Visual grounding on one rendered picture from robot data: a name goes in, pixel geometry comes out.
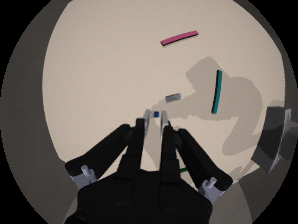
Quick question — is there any dark green rod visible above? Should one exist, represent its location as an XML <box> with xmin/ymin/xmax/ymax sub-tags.
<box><xmin>180</xmin><ymin>167</ymin><xmax>188</xmax><ymax>173</ymax></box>

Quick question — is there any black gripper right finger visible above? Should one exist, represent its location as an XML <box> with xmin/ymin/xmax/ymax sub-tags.
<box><xmin>158</xmin><ymin>110</ymin><xmax>233</xmax><ymax>211</ymax></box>

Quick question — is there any pink rod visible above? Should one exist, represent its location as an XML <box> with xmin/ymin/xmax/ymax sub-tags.
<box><xmin>161</xmin><ymin>30</ymin><xmax>199</xmax><ymax>46</ymax></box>

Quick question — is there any turquoise rod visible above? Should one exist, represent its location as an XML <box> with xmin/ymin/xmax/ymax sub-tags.
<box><xmin>211</xmin><ymin>70</ymin><xmax>222</xmax><ymax>114</ymax></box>

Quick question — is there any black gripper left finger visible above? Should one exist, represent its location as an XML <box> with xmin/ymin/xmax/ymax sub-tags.
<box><xmin>65</xmin><ymin>109</ymin><xmax>150</xmax><ymax>206</ymax></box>

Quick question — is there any grey rod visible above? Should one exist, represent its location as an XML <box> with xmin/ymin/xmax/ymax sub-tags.
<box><xmin>165</xmin><ymin>93</ymin><xmax>181</xmax><ymax>102</ymax></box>

